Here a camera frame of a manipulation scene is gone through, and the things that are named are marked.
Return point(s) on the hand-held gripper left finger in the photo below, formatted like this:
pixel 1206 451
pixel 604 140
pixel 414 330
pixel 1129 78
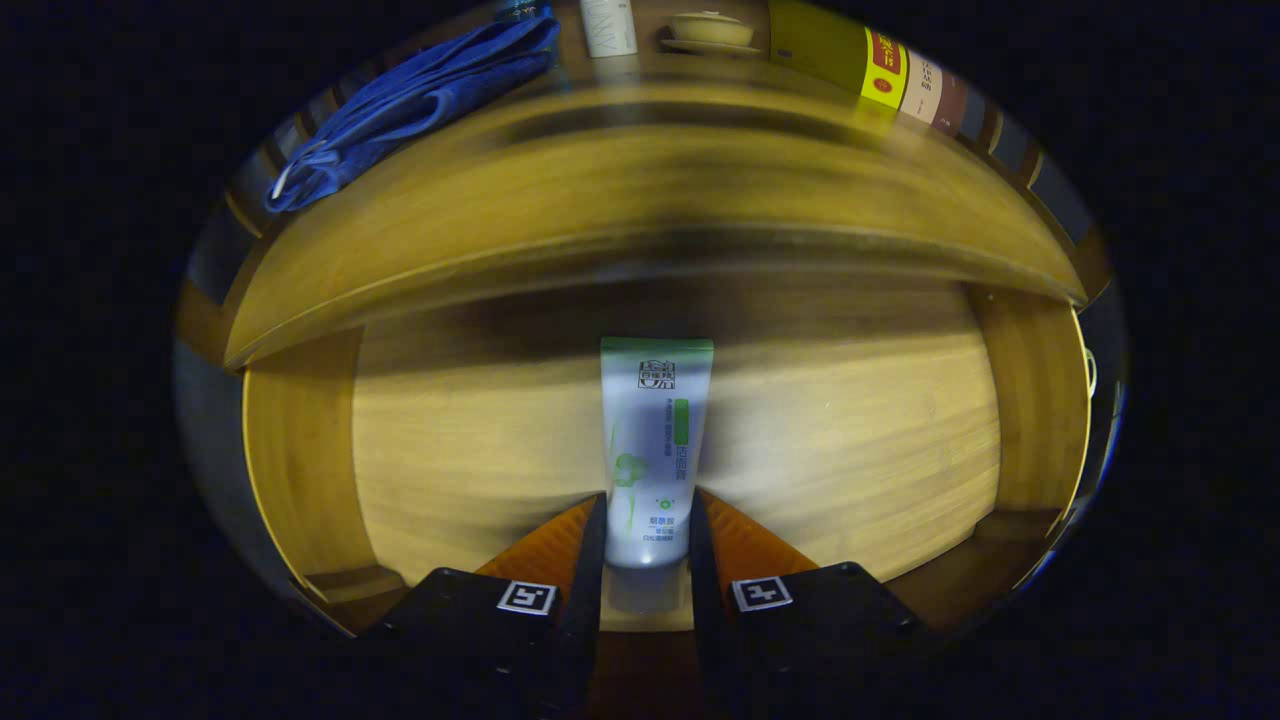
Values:
pixel 585 620

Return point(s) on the white and green tube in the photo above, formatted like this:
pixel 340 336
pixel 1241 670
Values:
pixel 655 450

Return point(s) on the brown book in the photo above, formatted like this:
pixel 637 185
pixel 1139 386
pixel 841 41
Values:
pixel 952 105

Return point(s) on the beige lidded teacup with saucer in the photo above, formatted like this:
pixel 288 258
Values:
pixel 710 30

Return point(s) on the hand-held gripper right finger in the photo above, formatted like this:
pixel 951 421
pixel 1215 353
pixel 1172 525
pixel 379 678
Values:
pixel 708 630

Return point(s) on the white pump bottle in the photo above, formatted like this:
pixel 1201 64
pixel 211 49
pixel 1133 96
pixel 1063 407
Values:
pixel 608 28

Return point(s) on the yellow book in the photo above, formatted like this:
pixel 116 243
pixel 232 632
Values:
pixel 820 45

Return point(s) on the wooden countertop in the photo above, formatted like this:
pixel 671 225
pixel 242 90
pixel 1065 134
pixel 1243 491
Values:
pixel 650 170

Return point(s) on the folded blue towel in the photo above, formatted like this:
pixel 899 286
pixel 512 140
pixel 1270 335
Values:
pixel 430 90

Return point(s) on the orange and white book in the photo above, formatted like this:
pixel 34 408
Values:
pixel 922 90

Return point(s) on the wooden cabinet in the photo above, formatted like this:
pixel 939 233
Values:
pixel 198 325

